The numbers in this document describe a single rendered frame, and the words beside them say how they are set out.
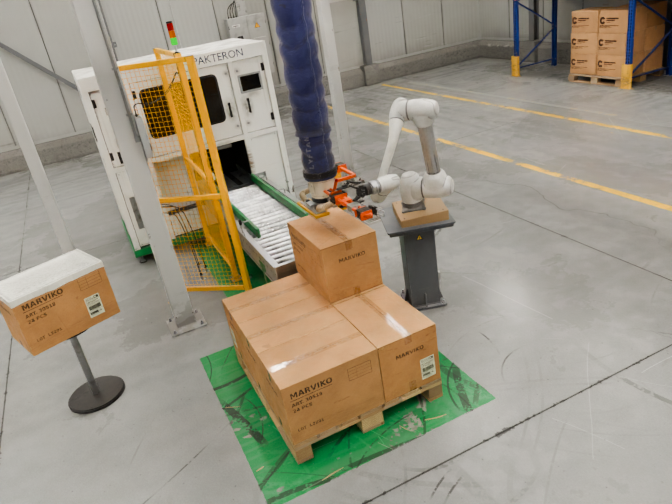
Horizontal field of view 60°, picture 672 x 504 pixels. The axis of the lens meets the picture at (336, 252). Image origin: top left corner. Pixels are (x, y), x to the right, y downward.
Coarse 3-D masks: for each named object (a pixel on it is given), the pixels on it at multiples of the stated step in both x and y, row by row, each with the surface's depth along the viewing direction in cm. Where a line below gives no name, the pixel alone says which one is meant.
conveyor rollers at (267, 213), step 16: (240, 192) 618; (256, 192) 607; (240, 208) 575; (256, 208) 564; (272, 208) 561; (288, 208) 550; (256, 224) 530; (272, 224) 519; (256, 240) 495; (272, 240) 492; (288, 240) 488; (272, 256) 458; (288, 256) 454
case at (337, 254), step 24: (312, 216) 414; (336, 216) 407; (312, 240) 377; (336, 240) 371; (360, 240) 372; (312, 264) 388; (336, 264) 371; (360, 264) 379; (336, 288) 377; (360, 288) 385
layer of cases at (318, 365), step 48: (288, 288) 407; (384, 288) 386; (240, 336) 380; (288, 336) 352; (336, 336) 344; (384, 336) 336; (432, 336) 342; (288, 384) 310; (336, 384) 323; (384, 384) 339; (288, 432) 327
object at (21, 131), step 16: (320, 0) 657; (320, 16) 668; (0, 64) 547; (336, 64) 691; (0, 80) 551; (336, 80) 698; (0, 96) 556; (336, 96) 704; (16, 112) 566; (336, 112) 713; (16, 128) 570; (336, 128) 729; (32, 144) 581; (32, 160) 586; (352, 160) 744; (32, 176) 591; (48, 192) 602; (48, 208) 607; (64, 224) 620; (64, 240) 625
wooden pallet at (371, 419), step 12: (240, 360) 419; (252, 384) 401; (432, 384) 356; (264, 396) 367; (408, 396) 350; (432, 396) 359; (384, 408) 345; (276, 420) 364; (348, 420) 336; (360, 420) 340; (372, 420) 344; (324, 432) 331; (336, 432) 335; (288, 444) 339; (300, 444) 326; (300, 456) 329; (312, 456) 333
